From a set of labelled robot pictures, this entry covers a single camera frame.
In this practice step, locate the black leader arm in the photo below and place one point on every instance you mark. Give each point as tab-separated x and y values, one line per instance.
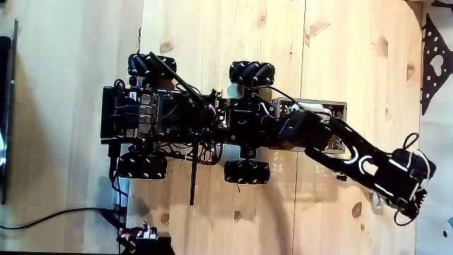
148	244

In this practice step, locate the perforated metal basket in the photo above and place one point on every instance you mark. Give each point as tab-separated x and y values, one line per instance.
338	108

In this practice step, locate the black mecanum wheel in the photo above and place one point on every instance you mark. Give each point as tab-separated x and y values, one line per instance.
152	65
252	73
141	166
247	172

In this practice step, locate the black antenna rod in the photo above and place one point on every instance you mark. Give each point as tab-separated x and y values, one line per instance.
193	170
173	76

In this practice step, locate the black monitor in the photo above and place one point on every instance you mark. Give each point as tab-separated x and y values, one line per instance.
5	106

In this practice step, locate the black oval camera box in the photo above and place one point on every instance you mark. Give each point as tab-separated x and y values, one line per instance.
414	163

